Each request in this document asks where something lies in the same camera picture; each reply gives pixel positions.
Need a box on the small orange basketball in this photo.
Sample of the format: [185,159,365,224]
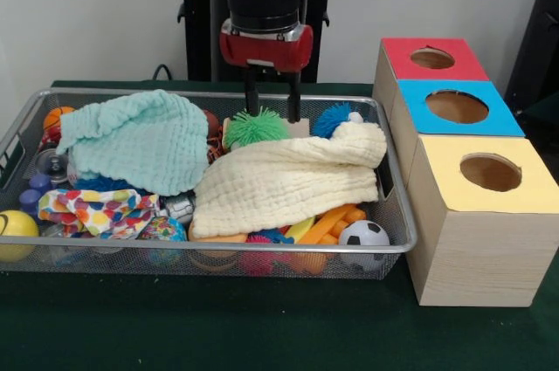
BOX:
[43,106,76,132]

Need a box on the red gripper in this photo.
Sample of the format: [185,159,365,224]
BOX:
[218,19,314,124]

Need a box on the large blue puffer ball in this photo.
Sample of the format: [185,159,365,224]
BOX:
[312,102,364,141]

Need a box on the wooden box with three holes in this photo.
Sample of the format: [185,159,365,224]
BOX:
[372,37,559,307]

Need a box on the cream muslin cloth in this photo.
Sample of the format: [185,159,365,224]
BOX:
[191,120,388,239]

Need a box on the yellow smiley ball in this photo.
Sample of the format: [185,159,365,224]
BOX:
[0,210,40,263]

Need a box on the multicoloured globe ball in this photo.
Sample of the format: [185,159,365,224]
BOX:
[138,216,188,242]

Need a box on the white polka dot cloth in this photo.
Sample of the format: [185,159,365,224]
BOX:
[37,189,161,240]

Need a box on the shallow metal mesh bin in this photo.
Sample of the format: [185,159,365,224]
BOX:
[0,86,418,281]

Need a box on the black upright panel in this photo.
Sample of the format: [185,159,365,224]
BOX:
[504,0,559,114]

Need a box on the small soccer ball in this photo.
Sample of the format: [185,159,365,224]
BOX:
[337,220,390,250]

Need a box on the small blue puffer ball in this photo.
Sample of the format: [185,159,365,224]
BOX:
[76,176,149,196]

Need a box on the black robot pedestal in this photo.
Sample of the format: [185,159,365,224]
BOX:
[168,0,353,84]

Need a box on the dark green table cloth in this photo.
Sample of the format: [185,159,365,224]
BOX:
[0,79,559,371]
[514,90,559,127]

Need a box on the mint green cloth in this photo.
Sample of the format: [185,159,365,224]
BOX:
[55,89,210,197]

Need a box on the green puffer toy with eyes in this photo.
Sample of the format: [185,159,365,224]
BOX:
[224,107,292,152]

